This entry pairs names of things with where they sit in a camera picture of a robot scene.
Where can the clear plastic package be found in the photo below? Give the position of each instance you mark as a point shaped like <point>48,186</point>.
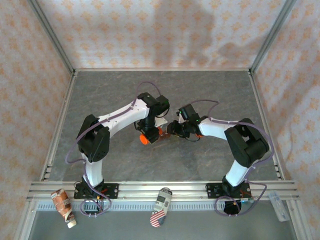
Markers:
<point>278,205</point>

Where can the wide aluminium frame rail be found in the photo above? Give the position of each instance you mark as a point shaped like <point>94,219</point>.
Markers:
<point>140,191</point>

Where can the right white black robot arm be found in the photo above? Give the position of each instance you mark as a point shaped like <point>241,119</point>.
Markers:
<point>247,142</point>

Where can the orange pill bottle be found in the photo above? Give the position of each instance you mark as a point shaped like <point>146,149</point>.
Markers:
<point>143,139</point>

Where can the thin aluminium frame rail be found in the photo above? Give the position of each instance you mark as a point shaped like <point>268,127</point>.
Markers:
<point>162,69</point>

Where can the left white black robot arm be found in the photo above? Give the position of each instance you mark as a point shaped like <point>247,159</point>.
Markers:
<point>120,120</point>

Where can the grey metal panel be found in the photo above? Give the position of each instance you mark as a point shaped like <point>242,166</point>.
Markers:
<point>120,225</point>

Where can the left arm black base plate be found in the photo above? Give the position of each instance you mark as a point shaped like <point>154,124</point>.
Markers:
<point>112,190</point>

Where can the aluminium frame post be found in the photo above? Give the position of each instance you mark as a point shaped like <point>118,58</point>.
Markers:
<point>50,32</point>
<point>272,32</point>

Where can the brown squeeze pouch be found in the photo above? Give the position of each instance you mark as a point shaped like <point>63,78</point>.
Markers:
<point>61,200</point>

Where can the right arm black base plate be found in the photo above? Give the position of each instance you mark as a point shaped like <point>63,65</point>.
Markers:
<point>212,190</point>

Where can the flag print can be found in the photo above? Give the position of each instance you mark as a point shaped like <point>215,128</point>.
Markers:
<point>160,207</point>

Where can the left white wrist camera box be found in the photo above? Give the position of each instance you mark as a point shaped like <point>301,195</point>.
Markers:
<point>161,122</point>

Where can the green circuit board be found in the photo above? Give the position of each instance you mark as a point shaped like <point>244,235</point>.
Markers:
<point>247,199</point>

